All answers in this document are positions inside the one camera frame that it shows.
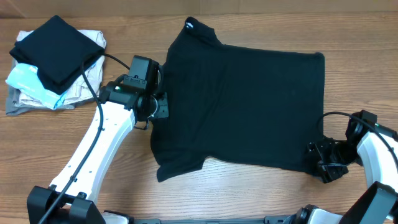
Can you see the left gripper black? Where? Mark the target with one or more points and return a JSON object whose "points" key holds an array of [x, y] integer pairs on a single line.
{"points": [[163, 112]]}

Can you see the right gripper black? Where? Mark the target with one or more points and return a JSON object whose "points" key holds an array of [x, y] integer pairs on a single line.
{"points": [[331, 174]]}

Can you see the black polo shirt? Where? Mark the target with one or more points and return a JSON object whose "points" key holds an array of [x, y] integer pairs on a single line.
{"points": [[236, 104]]}

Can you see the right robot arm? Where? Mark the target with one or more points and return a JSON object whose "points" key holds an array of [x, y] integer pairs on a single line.
{"points": [[372, 146]]}

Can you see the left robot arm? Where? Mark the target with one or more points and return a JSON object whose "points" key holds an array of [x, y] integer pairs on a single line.
{"points": [[72, 195]]}

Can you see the folded black garment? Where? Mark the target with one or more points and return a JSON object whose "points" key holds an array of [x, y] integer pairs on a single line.
{"points": [[59, 51]]}

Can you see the folded light blue garment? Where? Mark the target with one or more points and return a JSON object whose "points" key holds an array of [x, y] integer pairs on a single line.
{"points": [[24, 78]]}

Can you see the folded grey garment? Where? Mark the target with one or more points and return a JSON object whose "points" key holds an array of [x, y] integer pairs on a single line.
{"points": [[76, 95]]}

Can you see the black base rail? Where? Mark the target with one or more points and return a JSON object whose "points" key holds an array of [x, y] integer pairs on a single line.
{"points": [[211, 221]]}

